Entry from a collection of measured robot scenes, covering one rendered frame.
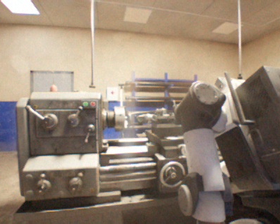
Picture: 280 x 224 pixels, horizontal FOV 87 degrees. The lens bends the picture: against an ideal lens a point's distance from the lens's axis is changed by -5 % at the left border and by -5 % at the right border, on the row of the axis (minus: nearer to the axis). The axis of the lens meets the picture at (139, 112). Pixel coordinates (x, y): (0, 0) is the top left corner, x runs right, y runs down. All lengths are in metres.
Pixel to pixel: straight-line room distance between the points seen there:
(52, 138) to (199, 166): 1.14
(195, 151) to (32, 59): 4.90
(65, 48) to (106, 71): 1.26
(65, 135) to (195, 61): 4.83
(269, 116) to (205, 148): 0.18
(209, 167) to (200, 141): 0.07
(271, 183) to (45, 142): 1.34
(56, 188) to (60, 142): 0.33
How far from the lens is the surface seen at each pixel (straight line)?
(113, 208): 1.40
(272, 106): 0.49
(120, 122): 1.45
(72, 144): 1.35
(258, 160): 0.52
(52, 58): 4.94
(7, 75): 5.29
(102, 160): 1.41
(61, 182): 1.33
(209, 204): 0.48
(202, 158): 0.46
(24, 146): 1.47
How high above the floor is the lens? 1.23
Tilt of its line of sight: 3 degrees down
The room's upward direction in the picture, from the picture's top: straight up
